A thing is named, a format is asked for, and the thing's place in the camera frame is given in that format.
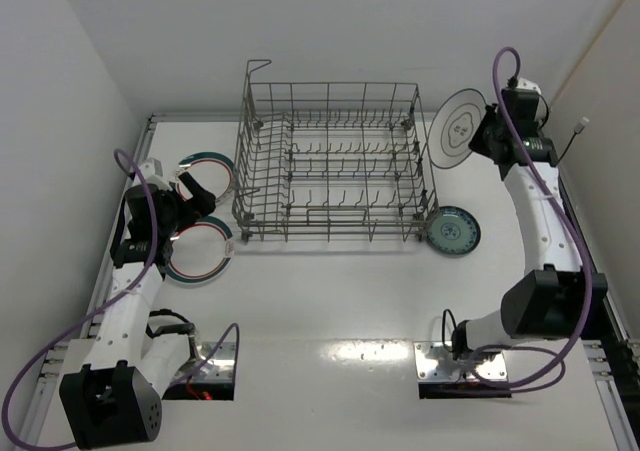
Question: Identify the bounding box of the white plate with grey rings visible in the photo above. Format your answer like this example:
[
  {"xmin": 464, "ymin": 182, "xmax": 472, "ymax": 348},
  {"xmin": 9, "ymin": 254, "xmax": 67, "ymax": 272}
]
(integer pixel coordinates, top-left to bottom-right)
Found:
[{"xmin": 428, "ymin": 88, "xmax": 486, "ymax": 170}]

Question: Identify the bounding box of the red-green rimmed plate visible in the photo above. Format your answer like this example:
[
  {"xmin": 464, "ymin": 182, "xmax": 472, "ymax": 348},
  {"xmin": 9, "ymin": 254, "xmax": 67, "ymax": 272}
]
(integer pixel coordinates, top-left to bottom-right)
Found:
[
  {"xmin": 169, "ymin": 151, "xmax": 235, "ymax": 205},
  {"xmin": 167, "ymin": 216, "xmax": 234, "ymax": 286}
]

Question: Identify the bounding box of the teal patterned small plate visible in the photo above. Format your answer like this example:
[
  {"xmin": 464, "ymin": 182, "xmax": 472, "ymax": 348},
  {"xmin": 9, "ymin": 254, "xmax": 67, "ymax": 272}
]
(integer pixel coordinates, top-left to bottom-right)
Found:
[{"xmin": 427, "ymin": 206, "xmax": 481, "ymax": 256}]

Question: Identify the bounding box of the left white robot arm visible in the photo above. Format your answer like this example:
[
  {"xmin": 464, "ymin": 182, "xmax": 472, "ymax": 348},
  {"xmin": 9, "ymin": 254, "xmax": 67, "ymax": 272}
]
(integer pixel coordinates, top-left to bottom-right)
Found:
[{"xmin": 59, "ymin": 158, "xmax": 215, "ymax": 450}]

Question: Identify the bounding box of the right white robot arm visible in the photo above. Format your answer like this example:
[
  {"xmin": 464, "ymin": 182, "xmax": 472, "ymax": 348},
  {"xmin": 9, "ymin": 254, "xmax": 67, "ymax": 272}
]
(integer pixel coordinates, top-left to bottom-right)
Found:
[{"xmin": 452, "ymin": 77, "xmax": 608, "ymax": 359}]

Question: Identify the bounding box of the black wall cable with plug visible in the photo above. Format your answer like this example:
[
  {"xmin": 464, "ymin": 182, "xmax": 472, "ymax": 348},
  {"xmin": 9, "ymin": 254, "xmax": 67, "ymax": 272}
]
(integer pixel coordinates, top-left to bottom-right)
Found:
[{"xmin": 554, "ymin": 117, "xmax": 590, "ymax": 165}]

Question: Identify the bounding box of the grey wire dish rack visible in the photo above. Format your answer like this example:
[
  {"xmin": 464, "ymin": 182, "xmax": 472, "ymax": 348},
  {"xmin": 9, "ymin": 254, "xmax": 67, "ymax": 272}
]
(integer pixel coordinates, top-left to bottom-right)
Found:
[{"xmin": 231, "ymin": 59, "xmax": 439, "ymax": 242}]

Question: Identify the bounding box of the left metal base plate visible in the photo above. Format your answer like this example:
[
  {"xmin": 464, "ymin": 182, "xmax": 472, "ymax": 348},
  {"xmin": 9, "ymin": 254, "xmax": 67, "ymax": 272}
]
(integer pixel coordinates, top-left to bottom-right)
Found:
[{"xmin": 187, "ymin": 341, "xmax": 238, "ymax": 384}]

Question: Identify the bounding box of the metal base plate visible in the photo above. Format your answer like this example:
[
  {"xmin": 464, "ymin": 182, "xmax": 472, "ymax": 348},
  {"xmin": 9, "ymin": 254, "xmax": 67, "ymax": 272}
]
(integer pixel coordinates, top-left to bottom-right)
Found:
[
  {"xmin": 187, "ymin": 341, "xmax": 238, "ymax": 384},
  {"xmin": 413, "ymin": 341, "xmax": 508, "ymax": 385}
]

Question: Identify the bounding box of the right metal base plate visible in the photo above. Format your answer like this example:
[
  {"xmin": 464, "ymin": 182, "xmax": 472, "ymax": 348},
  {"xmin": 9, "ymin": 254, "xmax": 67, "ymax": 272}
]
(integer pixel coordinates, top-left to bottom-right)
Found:
[{"xmin": 413, "ymin": 341, "xmax": 508, "ymax": 385}]

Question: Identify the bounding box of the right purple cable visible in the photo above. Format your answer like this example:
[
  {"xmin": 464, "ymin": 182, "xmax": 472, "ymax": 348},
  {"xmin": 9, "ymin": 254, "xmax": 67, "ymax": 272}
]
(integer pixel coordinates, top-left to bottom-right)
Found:
[{"xmin": 439, "ymin": 46, "xmax": 595, "ymax": 392}]

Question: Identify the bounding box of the purple cable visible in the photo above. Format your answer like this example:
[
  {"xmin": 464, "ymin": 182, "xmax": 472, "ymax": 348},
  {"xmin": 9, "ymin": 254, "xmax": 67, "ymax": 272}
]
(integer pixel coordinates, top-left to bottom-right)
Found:
[
  {"xmin": 439, "ymin": 46, "xmax": 595, "ymax": 392},
  {"xmin": 0, "ymin": 148, "xmax": 240, "ymax": 451}
]

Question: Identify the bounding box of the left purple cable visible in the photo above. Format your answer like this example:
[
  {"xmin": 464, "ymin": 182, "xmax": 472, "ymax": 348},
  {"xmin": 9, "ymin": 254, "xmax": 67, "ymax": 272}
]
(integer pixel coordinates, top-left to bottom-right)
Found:
[{"xmin": 0, "ymin": 148, "xmax": 240, "ymax": 451}]

